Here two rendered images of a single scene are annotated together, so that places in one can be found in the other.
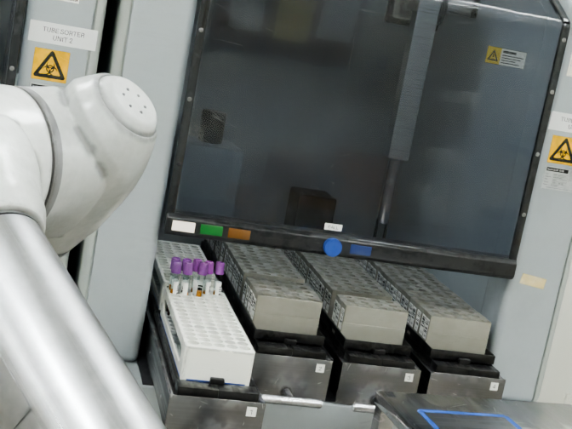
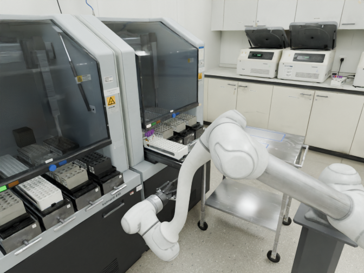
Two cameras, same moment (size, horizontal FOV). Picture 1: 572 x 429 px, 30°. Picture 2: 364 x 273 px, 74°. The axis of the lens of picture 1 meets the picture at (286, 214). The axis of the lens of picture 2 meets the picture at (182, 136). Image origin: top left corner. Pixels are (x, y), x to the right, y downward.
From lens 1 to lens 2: 0.98 m
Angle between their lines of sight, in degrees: 39
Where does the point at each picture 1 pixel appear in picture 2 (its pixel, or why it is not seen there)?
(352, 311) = (177, 126)
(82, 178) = not seen: hidden behind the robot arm
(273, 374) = not seen: hidden behind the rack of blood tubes
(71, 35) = (113, 90)
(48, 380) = (301, 179)
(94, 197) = not seen: hidden behind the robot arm
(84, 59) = (117, 95)
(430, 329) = (188, 123)
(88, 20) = (116, 85)
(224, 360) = (183, 151)
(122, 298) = (139, 148)
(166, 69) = (135, 90)
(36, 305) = (288, 167)
